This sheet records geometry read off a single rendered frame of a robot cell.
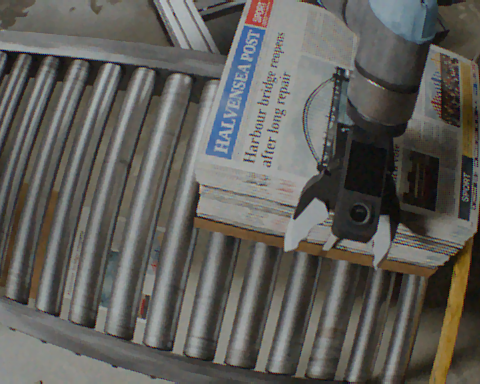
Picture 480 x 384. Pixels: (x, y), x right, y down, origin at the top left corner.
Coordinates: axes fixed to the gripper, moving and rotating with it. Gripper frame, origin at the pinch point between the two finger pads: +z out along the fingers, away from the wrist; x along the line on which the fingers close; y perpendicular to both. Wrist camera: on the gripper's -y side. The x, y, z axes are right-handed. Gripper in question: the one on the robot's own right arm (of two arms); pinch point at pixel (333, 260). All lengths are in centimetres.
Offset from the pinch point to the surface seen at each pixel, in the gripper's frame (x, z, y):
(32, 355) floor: 65, 101, 33
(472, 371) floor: -71, 89, 55
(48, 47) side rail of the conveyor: 55, 1, 38
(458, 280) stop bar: -26.1, 14.8, 16.8
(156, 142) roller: 27.5, 9.4, 26.9
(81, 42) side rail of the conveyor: 48, 0, 40
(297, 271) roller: 2.1, 18.1, 15.4
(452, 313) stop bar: -26.3, 18.1, 12.0
